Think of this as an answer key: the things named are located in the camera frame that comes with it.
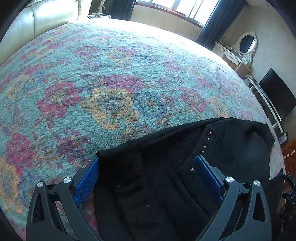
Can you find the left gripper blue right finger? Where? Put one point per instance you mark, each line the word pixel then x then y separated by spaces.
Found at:
pixel 243 212

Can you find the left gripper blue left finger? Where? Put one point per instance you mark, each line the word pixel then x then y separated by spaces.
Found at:
pixel 44 222

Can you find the black studded pants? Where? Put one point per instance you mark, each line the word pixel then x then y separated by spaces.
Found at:
pixel 148 188

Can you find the wooden cabinet right side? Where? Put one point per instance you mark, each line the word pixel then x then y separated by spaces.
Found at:
pixel 289 157

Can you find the white tv stand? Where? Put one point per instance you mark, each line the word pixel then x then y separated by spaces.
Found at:
pixel 268 107

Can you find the black flat television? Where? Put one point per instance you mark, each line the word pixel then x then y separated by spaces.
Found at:
pixel 278 93

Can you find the floral bedspread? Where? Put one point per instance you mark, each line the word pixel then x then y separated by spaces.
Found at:
pixel 94 84

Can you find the cream dressing table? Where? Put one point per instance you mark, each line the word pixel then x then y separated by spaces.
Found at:
pixel 233 59

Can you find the white oval vanity mirror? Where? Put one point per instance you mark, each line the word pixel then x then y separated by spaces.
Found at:
pixel 246 46

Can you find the cream tufted leather headboard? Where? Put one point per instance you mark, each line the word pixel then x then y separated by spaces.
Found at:
pixel 37 18

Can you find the right dark blue curtain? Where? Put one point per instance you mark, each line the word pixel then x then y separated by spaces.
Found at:
pixel 224 14

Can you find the dark blue curtain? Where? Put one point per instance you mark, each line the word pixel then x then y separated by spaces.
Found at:
pixel 122 9
pixel 224 14

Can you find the left dark blue curtain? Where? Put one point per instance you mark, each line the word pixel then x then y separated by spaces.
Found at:
pixel 122 9

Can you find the window with red frame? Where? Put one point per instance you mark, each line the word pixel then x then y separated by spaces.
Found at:
pixel 195 12

